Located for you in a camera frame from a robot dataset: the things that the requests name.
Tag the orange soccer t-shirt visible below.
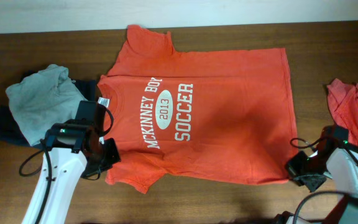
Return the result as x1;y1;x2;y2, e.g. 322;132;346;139
98;25;296;193

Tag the folded navy garment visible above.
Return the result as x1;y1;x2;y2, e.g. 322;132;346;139
0;80;96;147

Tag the folded grey shirt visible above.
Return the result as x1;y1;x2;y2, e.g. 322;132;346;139
6;64;86;146

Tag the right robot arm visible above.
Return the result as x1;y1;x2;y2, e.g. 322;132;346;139
272;125;358;224

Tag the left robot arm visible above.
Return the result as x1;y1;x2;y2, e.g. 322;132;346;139
23;98;121;223

